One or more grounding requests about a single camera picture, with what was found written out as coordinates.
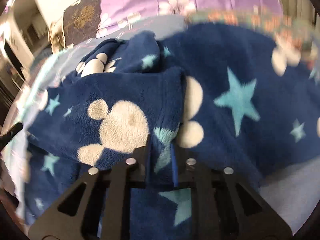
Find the dark patterned pillow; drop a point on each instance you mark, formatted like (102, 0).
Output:
(78, 23)

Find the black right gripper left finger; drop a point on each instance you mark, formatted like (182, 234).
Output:
(97, 205)

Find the purple floral pillow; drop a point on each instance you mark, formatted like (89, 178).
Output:
(190, 0)

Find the navy fleece star garment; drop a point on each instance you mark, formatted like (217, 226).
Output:
(232, 96)

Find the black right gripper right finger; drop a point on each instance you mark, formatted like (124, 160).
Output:
(223, 205)

